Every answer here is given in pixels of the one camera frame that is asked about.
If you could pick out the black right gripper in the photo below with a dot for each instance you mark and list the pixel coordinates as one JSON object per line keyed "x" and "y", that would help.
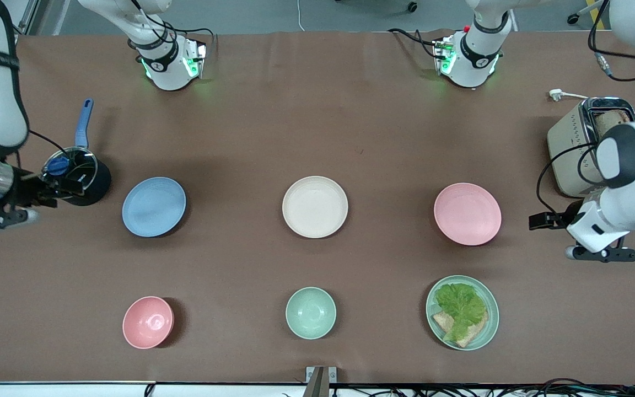
{"x": 24, "y": 190}

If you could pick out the toast slice in toaster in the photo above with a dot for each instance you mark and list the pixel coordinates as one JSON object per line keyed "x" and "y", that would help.
{"x": 612, "y": 121}

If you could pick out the connector box with green light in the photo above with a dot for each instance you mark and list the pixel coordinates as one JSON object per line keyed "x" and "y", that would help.
{"x": 443, "y": 55}
{"x": 195, "y": 58}

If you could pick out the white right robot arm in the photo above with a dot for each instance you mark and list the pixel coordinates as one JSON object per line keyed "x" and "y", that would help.
{"x": 0, "y": 105}

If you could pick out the brown bread slice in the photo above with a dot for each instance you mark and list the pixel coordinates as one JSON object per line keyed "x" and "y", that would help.
{"x": 474, "y": 333}

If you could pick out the green bowl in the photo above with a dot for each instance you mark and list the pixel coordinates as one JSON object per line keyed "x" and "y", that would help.
{"x": 311, "y": 312}

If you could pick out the black chair caster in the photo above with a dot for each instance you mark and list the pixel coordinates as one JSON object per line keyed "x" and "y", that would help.
{"x": 572, "y": 19}
{"x": 412, "y": 7}

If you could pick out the blue plate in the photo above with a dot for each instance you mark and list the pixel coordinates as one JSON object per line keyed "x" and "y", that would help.
{"x": 154, "y": 207}

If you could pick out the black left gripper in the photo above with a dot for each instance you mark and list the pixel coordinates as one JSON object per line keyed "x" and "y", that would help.
{"x": 561, "y": 219}

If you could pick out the beige chrome toaster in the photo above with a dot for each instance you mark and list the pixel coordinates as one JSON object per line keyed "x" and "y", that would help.
{"x": 568, "y": 149}

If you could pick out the grey metal table bracket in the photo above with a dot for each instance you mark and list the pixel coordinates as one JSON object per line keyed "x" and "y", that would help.
{"x": 321, "y": 380}

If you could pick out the pink bowl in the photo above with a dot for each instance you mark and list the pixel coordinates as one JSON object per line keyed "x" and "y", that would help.
{"x": 148, "y": 322}

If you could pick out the green plate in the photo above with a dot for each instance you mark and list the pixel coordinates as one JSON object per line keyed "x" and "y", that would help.
{"x": 491, "y": 309}

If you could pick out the beige plate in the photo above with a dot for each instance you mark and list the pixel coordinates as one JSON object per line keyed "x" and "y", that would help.
{"x": 315, "y": 207}

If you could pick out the white power plug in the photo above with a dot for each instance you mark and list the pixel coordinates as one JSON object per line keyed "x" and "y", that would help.
{"x": 555, "y": 95}

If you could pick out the brown table cover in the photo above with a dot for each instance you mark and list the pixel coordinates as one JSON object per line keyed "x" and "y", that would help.
{"x": 350, "y": 110}

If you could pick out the pink plate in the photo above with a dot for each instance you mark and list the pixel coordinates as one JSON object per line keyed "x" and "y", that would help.
{"x": 467, "y": 214}

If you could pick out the glass lid with blue knob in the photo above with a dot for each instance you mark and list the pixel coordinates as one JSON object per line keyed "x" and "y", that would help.
{"x": 59, "y": 164}

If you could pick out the green lettuce leaf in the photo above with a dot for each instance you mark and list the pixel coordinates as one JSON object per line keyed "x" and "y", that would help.
{"x": 461, "y": 306}

